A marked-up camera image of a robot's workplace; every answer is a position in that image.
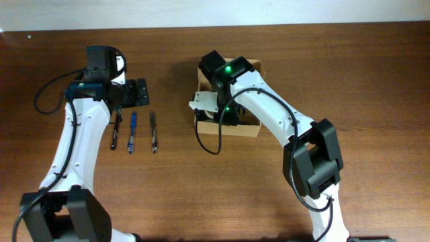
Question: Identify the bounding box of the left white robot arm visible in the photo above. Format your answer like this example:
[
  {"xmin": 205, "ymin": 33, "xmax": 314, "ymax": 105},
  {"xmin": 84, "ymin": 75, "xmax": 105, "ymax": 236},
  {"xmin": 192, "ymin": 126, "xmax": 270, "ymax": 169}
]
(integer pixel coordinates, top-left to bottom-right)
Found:
[{"xmin": 11, "ymin": 46, "xmax": 149, "ymax": 241}]

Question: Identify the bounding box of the blue pen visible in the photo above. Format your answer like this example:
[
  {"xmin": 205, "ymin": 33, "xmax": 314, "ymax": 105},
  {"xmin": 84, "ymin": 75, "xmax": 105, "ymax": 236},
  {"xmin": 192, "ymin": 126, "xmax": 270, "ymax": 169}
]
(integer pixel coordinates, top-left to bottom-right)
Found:
[{"xmin": 128, "ymin": 111, "xmax": 136, "ymax": 155}]

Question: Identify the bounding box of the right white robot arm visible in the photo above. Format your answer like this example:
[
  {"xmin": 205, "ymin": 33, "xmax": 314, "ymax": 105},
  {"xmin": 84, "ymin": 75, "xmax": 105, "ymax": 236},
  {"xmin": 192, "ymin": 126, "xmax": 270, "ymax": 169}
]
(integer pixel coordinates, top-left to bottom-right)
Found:
[{"xmin": 189, "ymin": 50, "xmax": 350, "ymax": 241}]

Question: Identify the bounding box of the black pen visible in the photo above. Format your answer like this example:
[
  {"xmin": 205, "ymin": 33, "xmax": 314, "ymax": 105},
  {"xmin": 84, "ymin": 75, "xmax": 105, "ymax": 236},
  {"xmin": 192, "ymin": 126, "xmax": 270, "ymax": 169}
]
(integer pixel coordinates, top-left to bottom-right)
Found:
[{"xmin": 110, "ymin": 114, "xmax": 122, "ymax": 151}]

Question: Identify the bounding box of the cardboard box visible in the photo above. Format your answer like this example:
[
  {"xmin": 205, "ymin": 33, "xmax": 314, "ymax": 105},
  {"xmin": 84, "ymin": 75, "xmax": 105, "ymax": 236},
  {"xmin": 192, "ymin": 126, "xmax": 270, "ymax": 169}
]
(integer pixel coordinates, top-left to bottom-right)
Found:
[{"xmin": 194, "ymin": 69, "xmax": 262, "ymax": 137}]

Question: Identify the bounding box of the dark grey pen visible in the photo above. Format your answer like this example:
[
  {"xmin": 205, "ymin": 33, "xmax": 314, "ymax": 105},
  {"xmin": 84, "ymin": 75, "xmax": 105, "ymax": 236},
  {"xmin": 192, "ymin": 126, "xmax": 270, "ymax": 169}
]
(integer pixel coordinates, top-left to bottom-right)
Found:
[{"xmin": 150, "ymin": 111, "xmax": 158, "ymax": 153}]

